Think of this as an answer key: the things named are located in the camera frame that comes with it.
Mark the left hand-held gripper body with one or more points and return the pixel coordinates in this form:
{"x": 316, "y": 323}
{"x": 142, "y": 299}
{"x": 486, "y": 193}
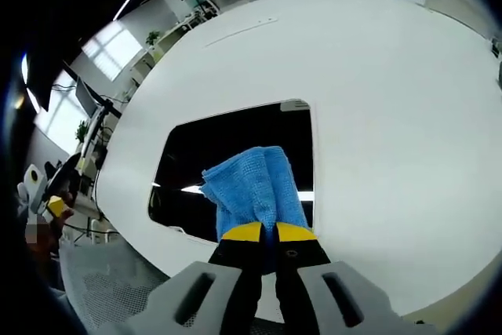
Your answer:
{"x": 33, "y": 188}

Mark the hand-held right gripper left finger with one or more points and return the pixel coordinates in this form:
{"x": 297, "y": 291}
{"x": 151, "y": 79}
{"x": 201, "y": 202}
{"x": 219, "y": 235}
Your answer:
{"x": 231, "y": 272}

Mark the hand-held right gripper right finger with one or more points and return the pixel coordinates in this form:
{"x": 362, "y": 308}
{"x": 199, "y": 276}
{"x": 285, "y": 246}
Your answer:
{"x": 302, "y": 272}

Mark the blue cleaning cloth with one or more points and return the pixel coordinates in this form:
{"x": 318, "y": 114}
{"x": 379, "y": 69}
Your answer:
{"x": 259, "y": 190}

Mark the black tablet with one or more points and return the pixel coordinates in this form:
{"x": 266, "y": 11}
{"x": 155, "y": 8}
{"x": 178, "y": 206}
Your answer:
{"x": 188, "y": 162}

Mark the person's left hand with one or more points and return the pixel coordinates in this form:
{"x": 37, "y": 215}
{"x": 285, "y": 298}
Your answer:
{"x": 60, "y": 225}

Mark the bright window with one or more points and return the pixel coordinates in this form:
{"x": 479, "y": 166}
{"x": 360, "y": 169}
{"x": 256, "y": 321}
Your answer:
{"x": 55, "y": 119}

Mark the potted plant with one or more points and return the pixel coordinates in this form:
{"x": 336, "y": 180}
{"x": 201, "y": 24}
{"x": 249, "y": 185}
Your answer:
{"x": 153, "y": 38}
{"x": 83, "y": 131}

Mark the grey mesh chair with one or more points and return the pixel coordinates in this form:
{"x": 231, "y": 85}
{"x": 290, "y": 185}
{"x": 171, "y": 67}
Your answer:
{"x": 110, "y": 288}

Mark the computer monitor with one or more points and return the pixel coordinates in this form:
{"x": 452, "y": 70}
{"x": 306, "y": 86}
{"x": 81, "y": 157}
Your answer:
{"x": 85, "y": 97}

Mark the large black screen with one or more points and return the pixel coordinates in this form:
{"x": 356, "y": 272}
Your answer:
{"x": 43, "y": 80}

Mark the window with blinds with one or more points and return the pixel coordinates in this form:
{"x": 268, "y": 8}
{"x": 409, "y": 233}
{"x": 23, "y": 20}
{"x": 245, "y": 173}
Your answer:
{"x": 111, "y": 52}

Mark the white cabinet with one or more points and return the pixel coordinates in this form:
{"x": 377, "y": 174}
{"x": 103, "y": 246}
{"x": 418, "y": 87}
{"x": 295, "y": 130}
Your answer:
{"x": 164, "y": 48}

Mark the small white device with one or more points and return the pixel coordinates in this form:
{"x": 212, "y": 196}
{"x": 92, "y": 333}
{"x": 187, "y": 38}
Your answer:
{"x": 495, "y": 46}

